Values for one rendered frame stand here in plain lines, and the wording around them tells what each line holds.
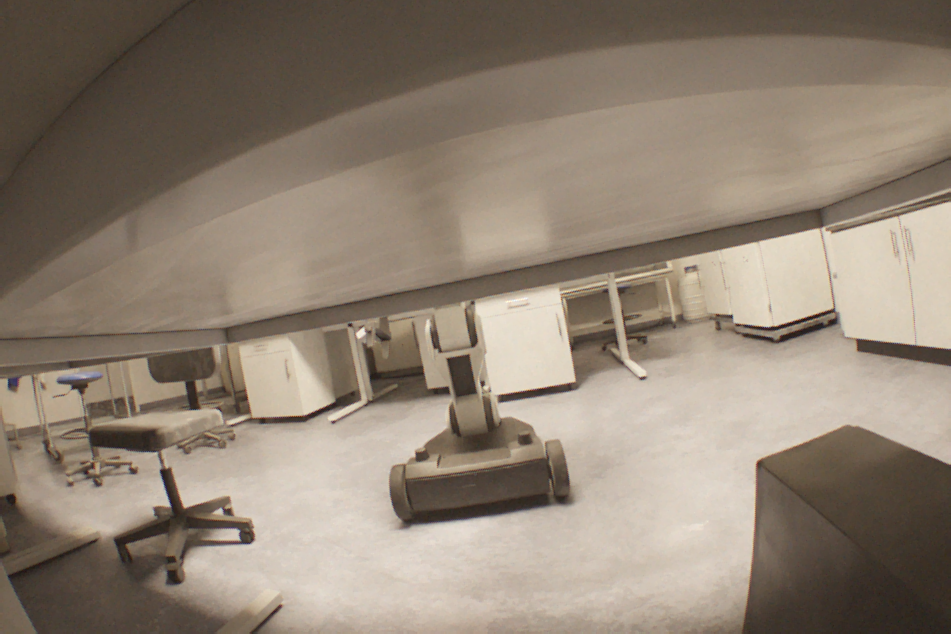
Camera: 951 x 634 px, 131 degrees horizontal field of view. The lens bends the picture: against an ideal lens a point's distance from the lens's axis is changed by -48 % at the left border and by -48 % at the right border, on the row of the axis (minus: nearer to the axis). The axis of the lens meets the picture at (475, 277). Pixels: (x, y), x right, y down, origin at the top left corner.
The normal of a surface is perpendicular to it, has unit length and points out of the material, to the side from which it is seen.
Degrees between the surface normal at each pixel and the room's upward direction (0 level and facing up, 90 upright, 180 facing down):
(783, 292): 90
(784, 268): 90
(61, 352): 90
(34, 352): 90
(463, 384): 113
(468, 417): 99
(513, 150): 180
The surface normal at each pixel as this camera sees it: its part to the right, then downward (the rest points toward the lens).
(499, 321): -0.18, -0.05
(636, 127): 0.18, 0.98
